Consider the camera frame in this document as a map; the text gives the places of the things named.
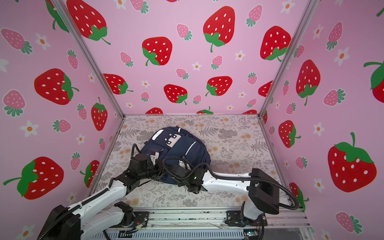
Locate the navy blue student backpack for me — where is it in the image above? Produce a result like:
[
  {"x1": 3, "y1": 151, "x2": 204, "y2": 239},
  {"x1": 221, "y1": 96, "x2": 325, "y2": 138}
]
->
[{"x1": 141, "y1": 127, "x2": 211, "y2": 185}]

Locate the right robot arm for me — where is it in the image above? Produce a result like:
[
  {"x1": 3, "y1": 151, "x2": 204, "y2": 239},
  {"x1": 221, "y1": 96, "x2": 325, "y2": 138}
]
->
[{"x1": 164, "y1": 163, "x2": 300, "y2": 220}]

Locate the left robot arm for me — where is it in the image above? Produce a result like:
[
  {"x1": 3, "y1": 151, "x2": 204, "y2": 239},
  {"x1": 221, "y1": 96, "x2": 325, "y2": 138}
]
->
[{"x1": 38, "y1": 152, "x2": 165, "y2": 240}]

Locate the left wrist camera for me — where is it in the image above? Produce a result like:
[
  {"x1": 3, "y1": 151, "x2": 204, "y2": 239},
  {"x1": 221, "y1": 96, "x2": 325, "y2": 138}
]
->
[{"x1": 150, "y1": 152, "x2": 160, "y2": 165}]

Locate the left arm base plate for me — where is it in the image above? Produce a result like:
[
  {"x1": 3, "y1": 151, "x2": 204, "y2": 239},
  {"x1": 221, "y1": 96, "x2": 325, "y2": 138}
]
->
[{"x1": 111, "y1": 211, "x2": 150, "y2": 229}]

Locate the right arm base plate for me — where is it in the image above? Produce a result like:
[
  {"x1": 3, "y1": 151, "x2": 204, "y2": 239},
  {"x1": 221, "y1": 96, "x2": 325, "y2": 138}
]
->
[{"x1": 225, "y1": 211, "x2": 268, "y2": 228}]

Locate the aluminium front rail frame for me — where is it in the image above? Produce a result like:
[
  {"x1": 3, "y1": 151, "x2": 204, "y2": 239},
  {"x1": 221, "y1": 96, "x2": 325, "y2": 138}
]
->
[{"x1": 89, "y1": 207, "x2": 316, "y2": 240}]

